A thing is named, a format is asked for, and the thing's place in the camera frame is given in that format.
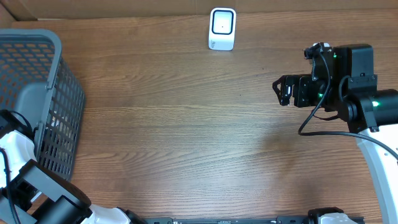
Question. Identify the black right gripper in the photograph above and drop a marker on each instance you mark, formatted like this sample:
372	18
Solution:
300	82

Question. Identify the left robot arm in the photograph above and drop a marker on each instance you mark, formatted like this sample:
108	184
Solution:
31	193

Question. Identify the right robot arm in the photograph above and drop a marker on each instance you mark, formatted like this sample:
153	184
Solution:
343	81

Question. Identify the white barcode scanner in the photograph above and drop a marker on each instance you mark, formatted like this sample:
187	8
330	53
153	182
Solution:
222	29

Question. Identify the grey plastic mesh basket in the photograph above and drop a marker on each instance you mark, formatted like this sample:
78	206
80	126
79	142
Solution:
37	83

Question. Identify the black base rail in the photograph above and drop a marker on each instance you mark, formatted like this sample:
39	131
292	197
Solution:
299	219

